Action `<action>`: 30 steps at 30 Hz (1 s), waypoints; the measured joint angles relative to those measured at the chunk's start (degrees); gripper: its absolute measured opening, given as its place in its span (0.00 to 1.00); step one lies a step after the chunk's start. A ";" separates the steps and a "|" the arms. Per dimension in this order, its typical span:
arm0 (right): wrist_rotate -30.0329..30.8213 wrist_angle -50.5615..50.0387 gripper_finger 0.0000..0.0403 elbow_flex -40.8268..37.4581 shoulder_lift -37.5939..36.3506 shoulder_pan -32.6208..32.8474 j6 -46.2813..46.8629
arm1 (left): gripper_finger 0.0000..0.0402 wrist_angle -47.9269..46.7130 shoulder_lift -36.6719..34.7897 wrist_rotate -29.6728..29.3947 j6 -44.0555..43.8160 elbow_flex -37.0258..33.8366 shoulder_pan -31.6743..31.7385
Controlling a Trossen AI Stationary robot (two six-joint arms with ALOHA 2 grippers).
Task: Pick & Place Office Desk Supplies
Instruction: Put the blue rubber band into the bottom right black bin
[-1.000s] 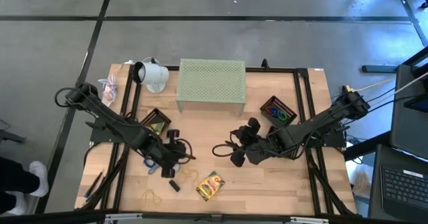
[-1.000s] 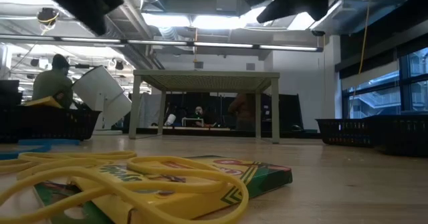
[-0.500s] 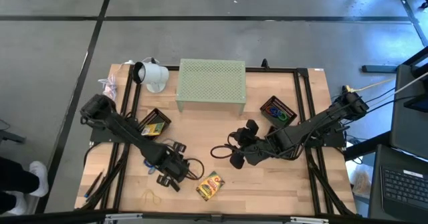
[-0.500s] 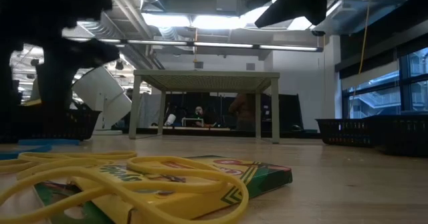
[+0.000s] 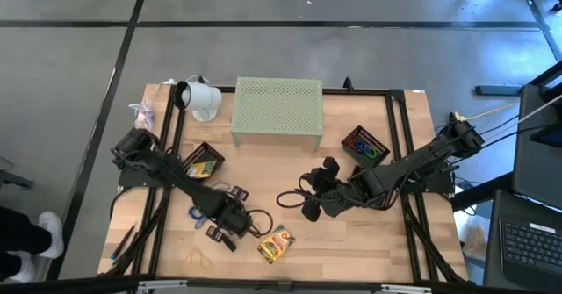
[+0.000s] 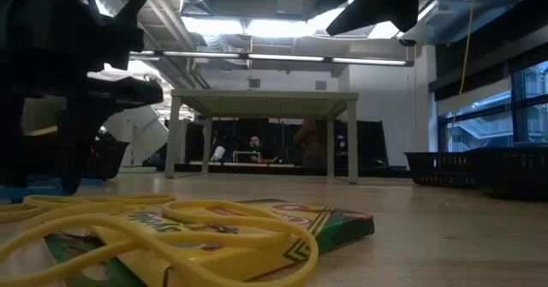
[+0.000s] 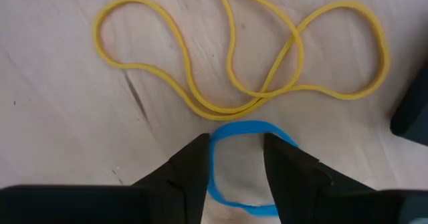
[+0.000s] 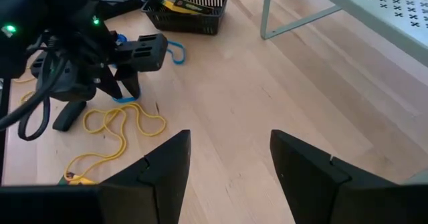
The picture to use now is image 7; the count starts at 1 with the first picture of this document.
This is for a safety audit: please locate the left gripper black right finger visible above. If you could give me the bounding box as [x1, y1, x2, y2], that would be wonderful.
[263, 132, 379, 224]

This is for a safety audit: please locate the yellow rubber band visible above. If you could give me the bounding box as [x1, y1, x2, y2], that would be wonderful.
[210, 0, 305, 100]
[92, 0, 391, 122]

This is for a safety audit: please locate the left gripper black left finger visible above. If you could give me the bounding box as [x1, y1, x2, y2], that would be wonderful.
[132, 132, 211, 224]

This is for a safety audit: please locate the small black rectangular block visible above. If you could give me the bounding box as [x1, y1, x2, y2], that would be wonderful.
[389, 58, 428, 148]

